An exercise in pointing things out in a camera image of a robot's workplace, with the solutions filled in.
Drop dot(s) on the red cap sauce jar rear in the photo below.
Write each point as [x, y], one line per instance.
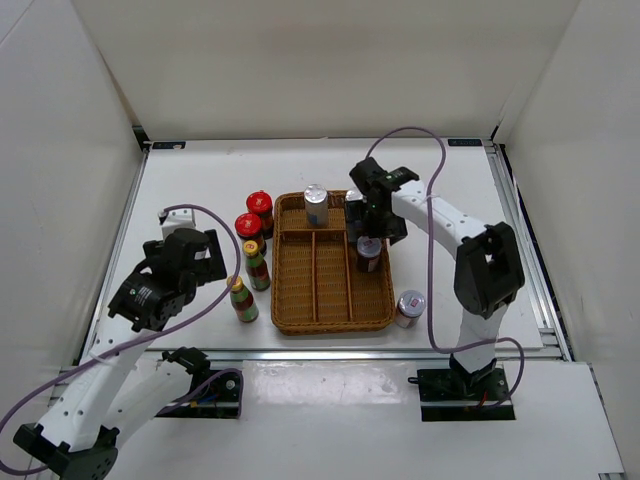
[260, 203]

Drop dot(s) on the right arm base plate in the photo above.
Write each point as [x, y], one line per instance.
[443, 398]

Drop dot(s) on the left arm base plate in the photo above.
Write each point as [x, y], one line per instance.
[214, 394]

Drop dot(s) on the pink spice jar white lid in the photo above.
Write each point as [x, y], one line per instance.
[409, 309]

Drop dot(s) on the yellow cap sauce bottle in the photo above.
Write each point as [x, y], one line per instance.
[256, 266]
[242, 300]

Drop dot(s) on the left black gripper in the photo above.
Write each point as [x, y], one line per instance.
[217, 271]

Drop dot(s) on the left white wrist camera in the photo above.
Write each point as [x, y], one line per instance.
[172, 220]

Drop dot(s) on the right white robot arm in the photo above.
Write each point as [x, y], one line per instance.
[488, 272]

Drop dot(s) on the red cap sauce jar front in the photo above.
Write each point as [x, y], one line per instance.
[248, 227]

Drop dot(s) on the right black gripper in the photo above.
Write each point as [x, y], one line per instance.
[394, 230]

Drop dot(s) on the yellow cap sauce bottle front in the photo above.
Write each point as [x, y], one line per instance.
[242, 300]

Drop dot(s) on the silver cap white shaker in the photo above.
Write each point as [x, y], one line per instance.
[353, 195]
[315, 198]

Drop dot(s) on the yellow cap sauce bottle rear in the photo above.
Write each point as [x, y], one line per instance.
[256, 266]

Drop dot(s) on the silver cap white shaker front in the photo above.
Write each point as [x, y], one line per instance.
[315, 198]

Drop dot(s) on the red cap sauce jar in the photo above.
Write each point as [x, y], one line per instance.
[248, 227]
[260, 203]

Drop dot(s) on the dark spice jar white lid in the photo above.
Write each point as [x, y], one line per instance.
[368, 252]

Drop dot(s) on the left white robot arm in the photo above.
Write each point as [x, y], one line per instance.
[80, 436]

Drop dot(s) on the woven wicker divided tray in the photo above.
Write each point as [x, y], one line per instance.
[316, 287]

